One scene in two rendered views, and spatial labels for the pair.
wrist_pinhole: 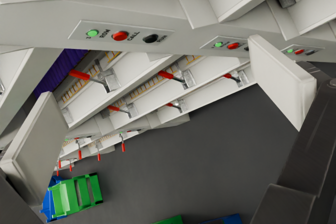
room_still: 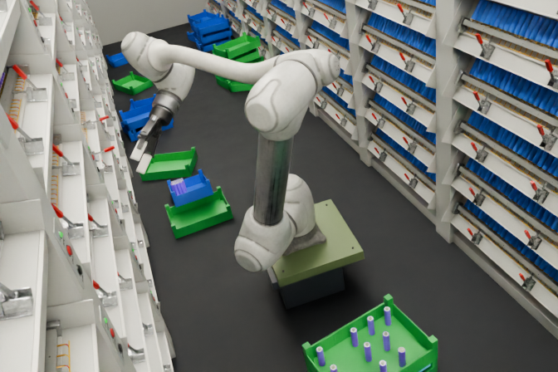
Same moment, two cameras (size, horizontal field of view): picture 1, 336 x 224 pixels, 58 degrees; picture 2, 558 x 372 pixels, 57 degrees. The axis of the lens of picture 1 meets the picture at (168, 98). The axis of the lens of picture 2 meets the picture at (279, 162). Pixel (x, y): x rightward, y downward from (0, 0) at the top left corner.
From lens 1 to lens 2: 1.83 m
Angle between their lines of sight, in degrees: 109
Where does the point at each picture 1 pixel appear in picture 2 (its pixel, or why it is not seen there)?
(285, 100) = (147, 159)
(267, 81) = (144, 164)
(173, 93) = (154, 349)
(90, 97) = (129, 316)
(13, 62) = (102, 213)
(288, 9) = not seen: hidden behind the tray
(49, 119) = (135, 154)
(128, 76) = (127, 275)
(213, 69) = (145, 314)
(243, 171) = not seen: outside the picture
